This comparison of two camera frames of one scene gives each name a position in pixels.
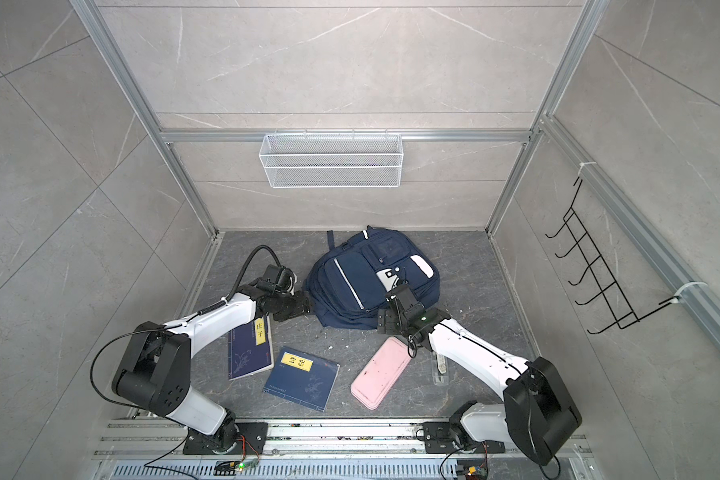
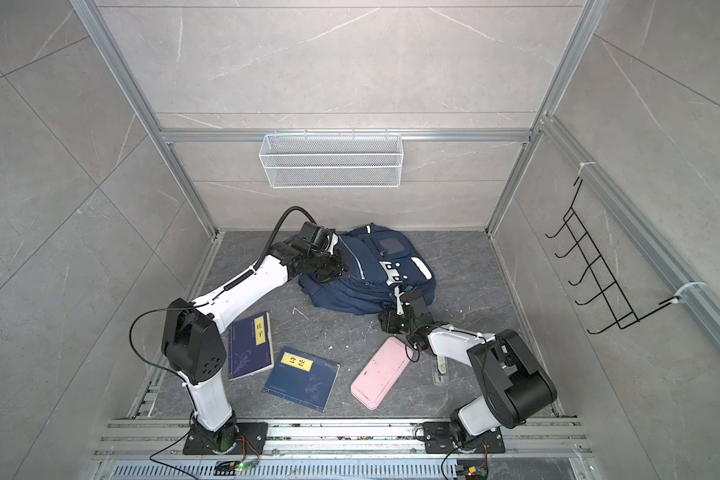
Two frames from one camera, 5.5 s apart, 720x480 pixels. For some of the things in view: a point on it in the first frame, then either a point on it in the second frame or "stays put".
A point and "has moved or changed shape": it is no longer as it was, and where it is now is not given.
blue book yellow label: x=301 y=378 stays put
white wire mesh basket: x=332 y=161 stays put
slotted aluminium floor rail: x=155 y=450 stays put
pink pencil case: x=380 y=375 stays put
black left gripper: x=303 y=306 to x=342 y=268
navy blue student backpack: x=348 y=286 has moved or changed shape
